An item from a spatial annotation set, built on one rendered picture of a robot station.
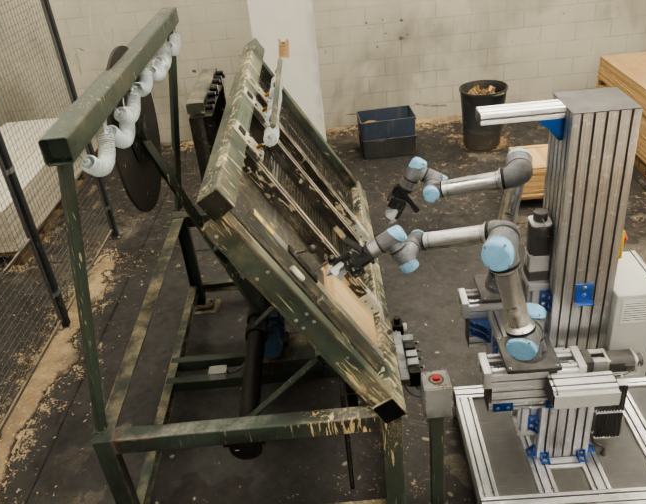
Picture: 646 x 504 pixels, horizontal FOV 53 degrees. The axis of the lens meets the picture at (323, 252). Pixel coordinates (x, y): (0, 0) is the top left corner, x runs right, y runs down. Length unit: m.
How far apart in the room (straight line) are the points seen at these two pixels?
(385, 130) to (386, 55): 1.17
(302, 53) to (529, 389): 4.40
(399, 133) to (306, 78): 1.27
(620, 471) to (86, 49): 7.01
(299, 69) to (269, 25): 0.50
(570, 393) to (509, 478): 0.78
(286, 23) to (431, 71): 2.31
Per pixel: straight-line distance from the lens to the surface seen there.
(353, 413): 2.99
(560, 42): 8.43
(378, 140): 7.21
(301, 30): 6.50
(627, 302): 3.02
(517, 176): 2.99
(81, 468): 4.26
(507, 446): 3.66
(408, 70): 8.11
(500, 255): 2.44
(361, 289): 3.26
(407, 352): 3.31
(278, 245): 2.69
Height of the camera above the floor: 2.91
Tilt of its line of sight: 31 degrees down
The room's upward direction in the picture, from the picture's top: 7 degrees counter-clockwise
